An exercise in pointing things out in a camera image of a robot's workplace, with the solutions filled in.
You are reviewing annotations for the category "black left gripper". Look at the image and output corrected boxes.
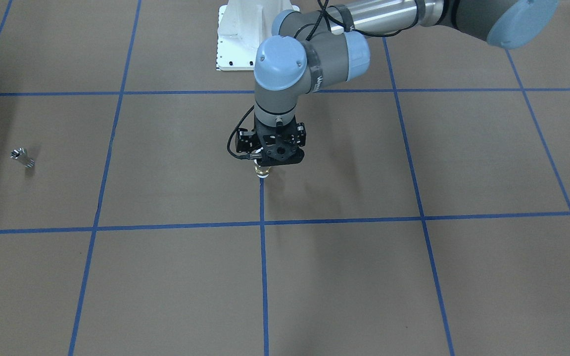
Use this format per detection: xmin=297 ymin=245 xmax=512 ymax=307
xmin=236 ymin=122 xmax=307 ymax=167

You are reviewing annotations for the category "white PPR brass valve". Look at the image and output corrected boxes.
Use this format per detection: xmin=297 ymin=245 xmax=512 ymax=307
xmin=255 ymin=165 xmax=272 ymax=178

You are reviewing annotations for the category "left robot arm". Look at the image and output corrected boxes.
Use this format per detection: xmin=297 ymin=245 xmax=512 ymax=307
xmin=228 ymin=0 xmax=559 ymax=167

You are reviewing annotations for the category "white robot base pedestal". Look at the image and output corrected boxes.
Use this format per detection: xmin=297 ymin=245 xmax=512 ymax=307
xmin=216 ymin=0 xmax=299 ymax=71

